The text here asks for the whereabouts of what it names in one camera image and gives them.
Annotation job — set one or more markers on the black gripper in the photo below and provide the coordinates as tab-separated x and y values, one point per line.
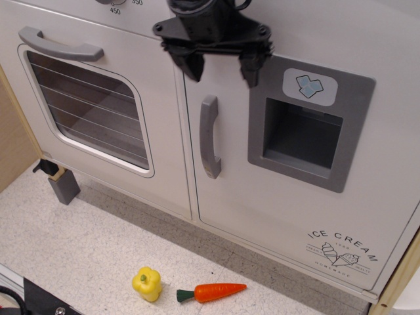
214	27

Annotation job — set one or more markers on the white toy fridge door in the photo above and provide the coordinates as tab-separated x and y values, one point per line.
353	239

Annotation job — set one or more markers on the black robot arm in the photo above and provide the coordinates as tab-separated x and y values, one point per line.
214	27

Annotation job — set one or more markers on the grey ice dispenser panel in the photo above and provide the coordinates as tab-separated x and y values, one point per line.
305	120

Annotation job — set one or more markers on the white toy oven door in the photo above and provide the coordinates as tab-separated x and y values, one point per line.
116	119

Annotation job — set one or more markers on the grey oven temperature knob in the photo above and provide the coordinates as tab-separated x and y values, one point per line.
111	2

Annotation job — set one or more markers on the grey kitchen leg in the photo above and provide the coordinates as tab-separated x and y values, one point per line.
66	187

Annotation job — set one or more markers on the orange toy carrot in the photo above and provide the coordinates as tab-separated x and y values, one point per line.
209	292

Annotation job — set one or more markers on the yellow toy bell pepper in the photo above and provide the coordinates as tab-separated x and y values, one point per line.
147	283

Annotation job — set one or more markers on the grey fridge door handle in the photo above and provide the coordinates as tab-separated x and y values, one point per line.
208	114

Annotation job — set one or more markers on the grey oven door handle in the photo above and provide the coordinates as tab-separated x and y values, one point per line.
83	53

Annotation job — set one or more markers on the black clamp bracket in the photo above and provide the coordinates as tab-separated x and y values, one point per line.
47	167

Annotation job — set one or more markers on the light wooden frame left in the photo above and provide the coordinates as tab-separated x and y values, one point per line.
21	116

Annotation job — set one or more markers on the light wooden post right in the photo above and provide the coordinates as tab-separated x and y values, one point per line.
399	280

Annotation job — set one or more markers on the black base plate with screw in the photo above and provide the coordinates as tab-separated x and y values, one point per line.
40	301

